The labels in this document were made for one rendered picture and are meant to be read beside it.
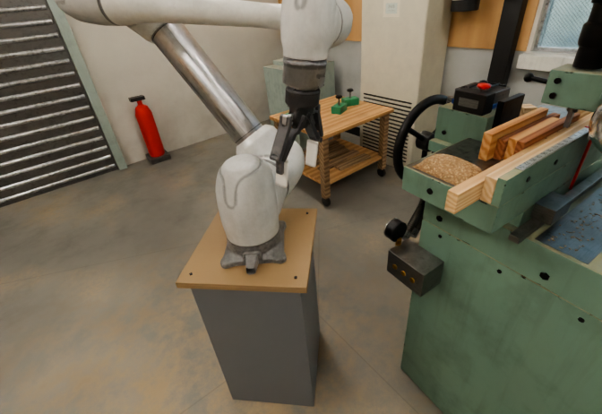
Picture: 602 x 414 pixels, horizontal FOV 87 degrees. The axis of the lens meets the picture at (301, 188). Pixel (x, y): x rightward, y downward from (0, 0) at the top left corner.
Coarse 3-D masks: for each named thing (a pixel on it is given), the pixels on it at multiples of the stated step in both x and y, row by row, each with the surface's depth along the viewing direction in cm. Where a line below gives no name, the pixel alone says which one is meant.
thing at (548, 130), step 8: (560, 120) 71; (576, 120) 74; (544, 128) 68; (552, 128) 68; (560, 128) 70; (528, 136) 65; (536, 136) 65; (544, 136) 67; (520, 144) 64; (528, 144) 64
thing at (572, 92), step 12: (552, 72) 65; (564, 72) 63; (576, 72) 62; (588, 72) 61; (600, 72) 60; (552, 84) 65; (564, 84) 64; (576, 84) 62; (588, 84) 61; (600, 84) 59; (552, 96) 66; (564, 96) 64; (576, 96) 63; (588, 96) 61; (576, 108) 63; (588, 108) 62
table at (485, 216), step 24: (432, 144) 87; (456, 144) 77; (480, 144) 76; (408, 168) 69; (576, 168) 70; (408, 192) 72; (432, 192) 66; (528, 192) 59; (456, 216) 63; (480, 216) 58; (504, 216) 58
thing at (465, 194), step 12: (540, 144) 65; (516, 156) 61; (492, 168) 58; (468, 180) 56; (480, 180) 55; (456, 192) 53; (468, 192) 54; (480, 192) 56; (456, 204) 53; (468, 204) 56
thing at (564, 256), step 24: (600, 192) 73; (432, 216) 81; (576, 216) 66; (600, 216) 66; (480, 240) 71; (504, 240) 66; (528, 240) 62; (552, 240) 61; (576, 240) 60; (600, 240) 60; (504, 264) 68; (528, 264) 64; (552, 264) 60; (576, 264) 56; (600, 264) 55; (552, 288) 61; (576, 288) 57; (600, 288) 54; (600, 312) 55
